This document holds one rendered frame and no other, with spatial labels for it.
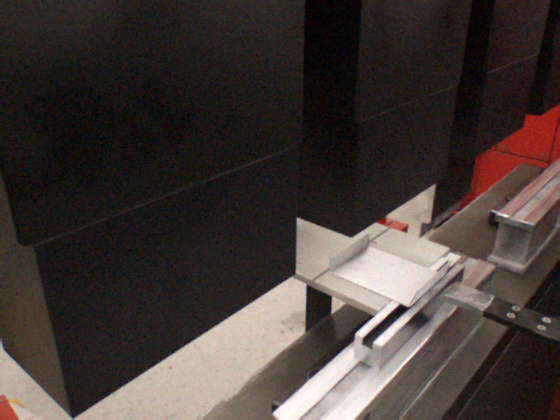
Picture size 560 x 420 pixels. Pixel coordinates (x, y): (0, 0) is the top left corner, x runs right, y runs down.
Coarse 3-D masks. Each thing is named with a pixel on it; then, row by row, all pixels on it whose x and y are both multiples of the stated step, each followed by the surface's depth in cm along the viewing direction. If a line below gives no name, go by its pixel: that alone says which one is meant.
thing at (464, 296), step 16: (464, 288) 59; (464, 304) 56; (480, 304) 56; (496, 304) 56; (512, 304) 56; (496, 320) 54; (512, 320) 54; (528, 320) 54; (544, 320) 53; (544, 336) 52
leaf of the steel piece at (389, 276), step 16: (336, 256) 62; (352, 256) 66; (368, 256) 66; (384, 256) 66; (336, 272) 62; (352, 272) 62; (368, 272) 62; (384, 272) 62; (400, 272) 62; (416, 272) 62; (432, 272) 62; (368, 288) 59; (384, 288) 59; (400, 288) 59; (416, 288) 59
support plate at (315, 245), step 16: (304, 224) 74; (304, 240) 70; (320, 240) 70; (336, 240) 70; (352, 240) 70; (368, 240) 70; (384, 240) 70; (400, 240) 70; (416, 240) 70; (304, 256) 66; (320, 256) 66; (400, 256) 66; (416, 256) 66; (432, 256) 66; (304, 272) 63; (320, 272) 63; (320, 288) 61; (336, 288) 60; (352, 288) 60; (352, 304) 58; (368, 304) 57; (384, 304) 57
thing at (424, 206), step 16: (448, 160) 52; (464, 160) 55; (448, 176) 53; (464, 176) 57; (432, 192) 52; (448, 192) 54; (464, 192) 58; (416, 208) 53; (432, 208) 52; (448, 208) 56; (432, 224) 56
